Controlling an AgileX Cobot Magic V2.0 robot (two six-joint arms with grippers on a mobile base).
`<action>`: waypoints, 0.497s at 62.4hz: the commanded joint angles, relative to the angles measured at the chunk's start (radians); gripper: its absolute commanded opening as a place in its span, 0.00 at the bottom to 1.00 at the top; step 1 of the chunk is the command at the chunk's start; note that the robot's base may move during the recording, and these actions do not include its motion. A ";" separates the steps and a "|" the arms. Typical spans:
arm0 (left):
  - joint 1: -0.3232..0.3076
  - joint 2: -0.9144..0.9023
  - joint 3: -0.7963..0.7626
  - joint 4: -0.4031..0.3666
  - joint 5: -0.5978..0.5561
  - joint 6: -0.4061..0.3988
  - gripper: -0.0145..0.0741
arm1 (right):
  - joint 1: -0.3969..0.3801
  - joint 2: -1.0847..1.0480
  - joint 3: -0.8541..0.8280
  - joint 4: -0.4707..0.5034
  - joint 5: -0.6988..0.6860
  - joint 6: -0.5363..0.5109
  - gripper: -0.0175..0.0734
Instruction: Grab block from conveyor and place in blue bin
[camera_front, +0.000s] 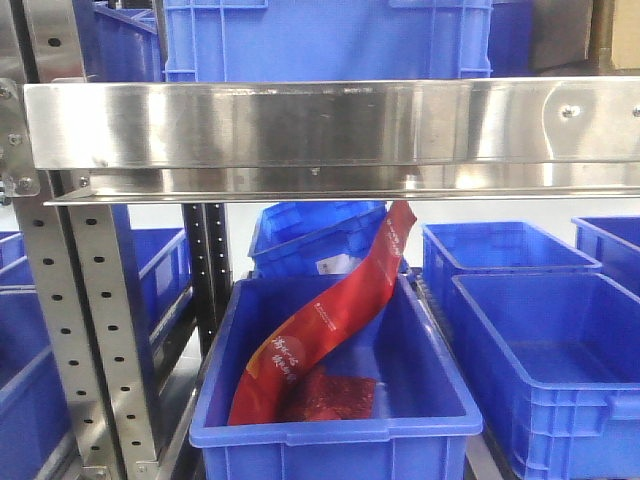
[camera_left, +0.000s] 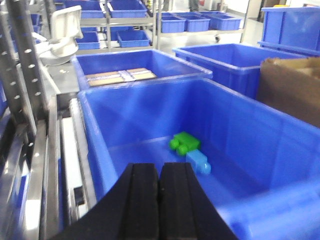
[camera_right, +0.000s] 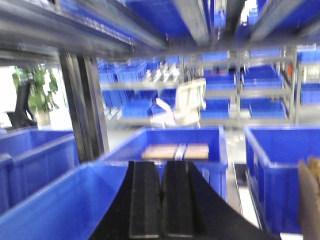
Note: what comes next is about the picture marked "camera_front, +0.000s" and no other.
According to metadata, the perforated steel shelf upright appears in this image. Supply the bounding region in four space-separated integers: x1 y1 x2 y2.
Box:
1 1 165 479

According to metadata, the red mesh packet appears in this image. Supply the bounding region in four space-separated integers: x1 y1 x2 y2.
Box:
276 366 376 422

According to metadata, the red snack bag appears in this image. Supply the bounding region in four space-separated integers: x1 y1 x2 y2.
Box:
228 200 416 426

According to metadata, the blue bin rear right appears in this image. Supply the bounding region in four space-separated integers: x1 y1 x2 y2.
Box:
421 221 602 315

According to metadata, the blue bin lower right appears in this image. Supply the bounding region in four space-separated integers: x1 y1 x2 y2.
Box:
450 273 639 479

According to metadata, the steel shelf front rail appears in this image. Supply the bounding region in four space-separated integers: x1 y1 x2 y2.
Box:
24 77 639 205

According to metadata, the blue bin on upper shelf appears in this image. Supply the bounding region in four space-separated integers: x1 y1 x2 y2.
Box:
164 0 492 82

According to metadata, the tilted blue bin behind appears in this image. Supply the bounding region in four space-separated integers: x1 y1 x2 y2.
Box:
248 201 387 278

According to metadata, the blue bin with red bag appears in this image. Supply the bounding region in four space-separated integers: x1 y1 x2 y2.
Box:
190 276 482 479

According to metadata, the blue bin lower left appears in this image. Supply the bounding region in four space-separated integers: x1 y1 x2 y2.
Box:
1 228 191 479

